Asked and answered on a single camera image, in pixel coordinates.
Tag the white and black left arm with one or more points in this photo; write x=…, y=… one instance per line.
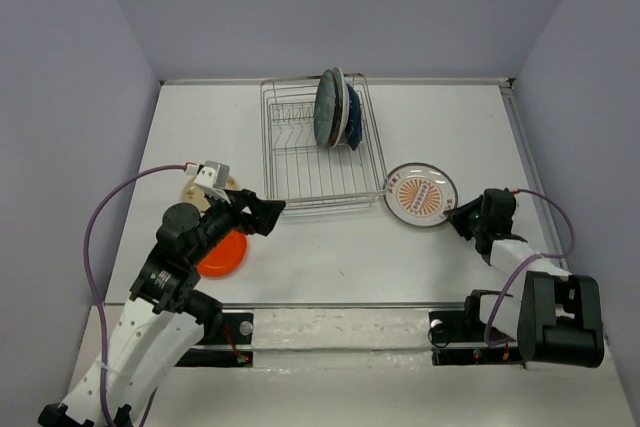
x=165, y=315

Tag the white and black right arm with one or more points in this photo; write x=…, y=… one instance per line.
x=552, y=315

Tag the dark blue leaf-shaped plate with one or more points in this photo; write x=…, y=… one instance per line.
x=353, y=130

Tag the red plate with turquoise flower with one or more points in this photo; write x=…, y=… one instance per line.
x=343, y=107

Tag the small beige plate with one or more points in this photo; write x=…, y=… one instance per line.
x=194, y=195

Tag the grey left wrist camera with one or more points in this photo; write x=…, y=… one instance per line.
x=211, y=178

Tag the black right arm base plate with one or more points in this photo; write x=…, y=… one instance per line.
x=456, y=341

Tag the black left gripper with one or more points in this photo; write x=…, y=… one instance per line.
x=264, y=215

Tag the teal plate with white blossoms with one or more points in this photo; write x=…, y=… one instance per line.
x=324, y=108

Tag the white plate with orange sunburst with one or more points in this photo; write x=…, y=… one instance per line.
x=420, y=194

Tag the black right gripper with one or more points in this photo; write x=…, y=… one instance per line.
x=457, y=215

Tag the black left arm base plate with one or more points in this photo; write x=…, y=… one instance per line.
x=229, y=346

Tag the silver wire dish rack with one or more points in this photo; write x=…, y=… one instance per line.
x=310, y=178

